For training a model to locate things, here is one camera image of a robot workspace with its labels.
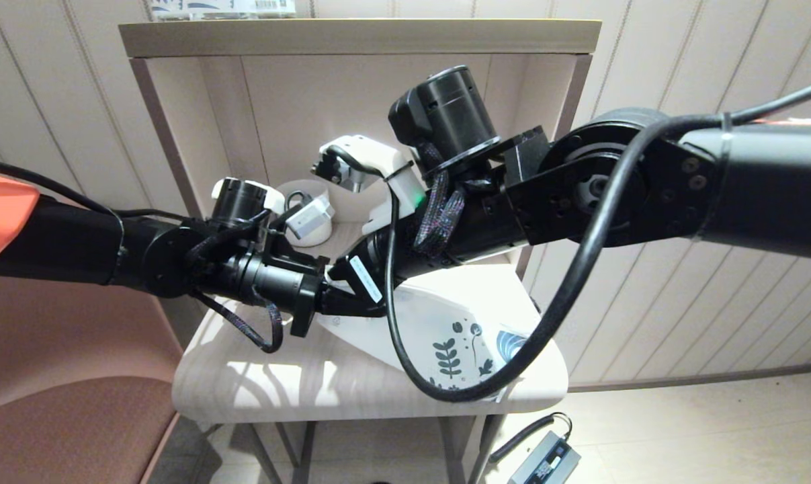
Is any light wood shelf table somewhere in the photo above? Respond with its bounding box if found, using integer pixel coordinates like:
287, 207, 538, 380
118, 18, 603, 484

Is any printed package with barcode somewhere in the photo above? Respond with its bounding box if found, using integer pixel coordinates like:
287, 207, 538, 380
148, 0, 298, 22

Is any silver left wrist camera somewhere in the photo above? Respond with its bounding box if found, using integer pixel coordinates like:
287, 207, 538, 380
285, 196, 336, 241

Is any black power supply cable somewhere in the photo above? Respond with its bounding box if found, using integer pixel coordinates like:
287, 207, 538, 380
488, 413, 574, 465

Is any pinkish brown chair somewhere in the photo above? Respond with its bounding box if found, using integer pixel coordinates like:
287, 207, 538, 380
0, 276, 185, 484

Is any white ribbed mug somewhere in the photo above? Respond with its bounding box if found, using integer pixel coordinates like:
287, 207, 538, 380
275, 177, 335, 249

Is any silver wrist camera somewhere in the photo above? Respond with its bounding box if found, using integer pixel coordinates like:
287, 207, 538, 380
285, 196, 336, 241
310, 152, 373, 194

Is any white right camera bracket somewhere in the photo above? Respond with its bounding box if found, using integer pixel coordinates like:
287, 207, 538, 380
318, 135, 427, 237

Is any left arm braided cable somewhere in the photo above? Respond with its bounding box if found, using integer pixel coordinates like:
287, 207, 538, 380
189, 288, 285, 354

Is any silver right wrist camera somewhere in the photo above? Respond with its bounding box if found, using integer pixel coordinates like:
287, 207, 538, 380
310, 152, 373, 194

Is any thick black camera cable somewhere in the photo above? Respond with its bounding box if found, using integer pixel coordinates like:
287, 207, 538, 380
325, 75, 811, 404

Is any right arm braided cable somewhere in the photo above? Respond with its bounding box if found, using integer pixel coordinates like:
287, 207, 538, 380
413, 167, 467, 257

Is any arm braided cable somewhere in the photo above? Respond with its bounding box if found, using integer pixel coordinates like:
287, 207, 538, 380
413, 167, 467, 257
189, 288, 285, 354

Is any white blue-patterned plastic bag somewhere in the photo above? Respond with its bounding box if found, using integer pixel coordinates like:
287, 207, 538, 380
316, 275, 548, 403

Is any black left camera bracket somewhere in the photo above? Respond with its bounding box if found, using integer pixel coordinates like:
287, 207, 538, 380
263, 191, 329, 274

